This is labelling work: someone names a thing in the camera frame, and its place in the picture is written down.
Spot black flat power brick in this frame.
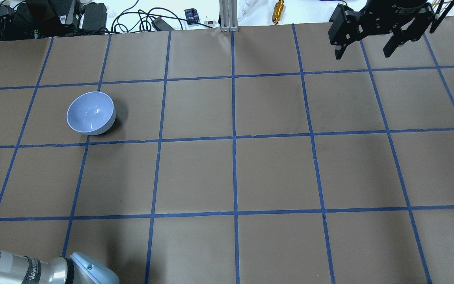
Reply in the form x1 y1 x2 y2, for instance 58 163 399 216
151 17 175 31

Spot gold cylindrical tool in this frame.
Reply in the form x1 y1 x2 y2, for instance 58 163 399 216
271 0 284 25

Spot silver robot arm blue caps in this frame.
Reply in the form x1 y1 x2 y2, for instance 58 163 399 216
0 0 435 284

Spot black power adapter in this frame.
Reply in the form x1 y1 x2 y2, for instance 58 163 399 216
81 2 108 31

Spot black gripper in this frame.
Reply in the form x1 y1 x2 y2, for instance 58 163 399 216
328 0 436 60

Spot blue ceramic bowl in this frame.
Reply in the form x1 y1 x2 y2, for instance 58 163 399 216
66 91 116 136

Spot brown paper table mat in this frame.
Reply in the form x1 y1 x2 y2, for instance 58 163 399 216
0 17 454 284

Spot aluminium frame post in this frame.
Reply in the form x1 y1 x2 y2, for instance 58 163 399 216
219 0 239 32

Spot small blue plaid box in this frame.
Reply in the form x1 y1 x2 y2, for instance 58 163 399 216
184 8 199 26

